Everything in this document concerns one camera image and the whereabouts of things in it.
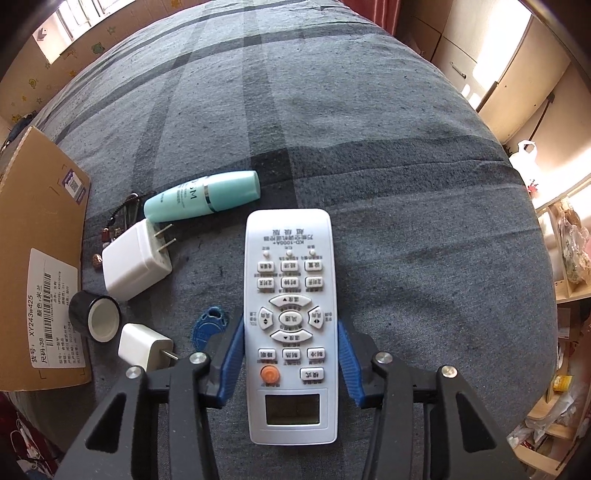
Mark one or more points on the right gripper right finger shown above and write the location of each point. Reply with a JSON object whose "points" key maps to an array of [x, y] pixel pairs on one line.
{"points": [[462, 440]]}

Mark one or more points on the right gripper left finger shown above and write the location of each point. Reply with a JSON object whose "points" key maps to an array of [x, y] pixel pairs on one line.
{"points": [[119, 440]]}

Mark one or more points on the small white charger plug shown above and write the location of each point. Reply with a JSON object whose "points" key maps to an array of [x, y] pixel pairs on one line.
{"points": [[141, 346]]}

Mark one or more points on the black tape roll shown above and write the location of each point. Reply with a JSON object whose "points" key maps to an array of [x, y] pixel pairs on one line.
{"points": [[96, 317]]}

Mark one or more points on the white remote control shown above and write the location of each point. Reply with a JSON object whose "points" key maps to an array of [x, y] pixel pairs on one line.
{"points": [[290, 310]]}

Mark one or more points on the large white charger plug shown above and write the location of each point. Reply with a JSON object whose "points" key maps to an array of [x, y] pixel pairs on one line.
{"points": [[135, 261]]}

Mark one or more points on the beaded keychain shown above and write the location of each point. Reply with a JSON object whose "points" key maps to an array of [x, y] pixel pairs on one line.
{"points": [[121, 219]]}

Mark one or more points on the teal cosmetic bottle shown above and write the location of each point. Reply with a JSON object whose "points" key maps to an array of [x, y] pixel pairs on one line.
{"points": [[203, 196]]}

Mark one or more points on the brown cardboard box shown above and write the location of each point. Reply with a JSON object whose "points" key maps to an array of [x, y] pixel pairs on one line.
{"points": [[42, 213]]}

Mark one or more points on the blue plastic key tag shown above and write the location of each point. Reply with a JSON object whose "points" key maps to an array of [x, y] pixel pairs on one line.
{"points": [[213, 321]]}

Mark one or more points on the wooden shelf unit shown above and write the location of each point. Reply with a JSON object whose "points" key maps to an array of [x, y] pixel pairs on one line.
{"points": [[553, 441]]}

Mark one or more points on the white plastic bag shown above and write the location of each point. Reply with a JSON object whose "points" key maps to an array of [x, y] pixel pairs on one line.
{"points": [[525, 161]]}

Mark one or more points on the grey plaid bed sheet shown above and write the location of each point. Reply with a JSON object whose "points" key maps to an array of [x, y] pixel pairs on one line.
{"points": [[439, 256]]}

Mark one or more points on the white wardrobe cabinet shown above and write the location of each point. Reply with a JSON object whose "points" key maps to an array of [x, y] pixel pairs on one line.
{"points": [[497, 54]]}

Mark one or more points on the red curtain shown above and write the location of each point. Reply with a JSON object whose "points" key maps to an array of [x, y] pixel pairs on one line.
{"points": [[384, 13]]}

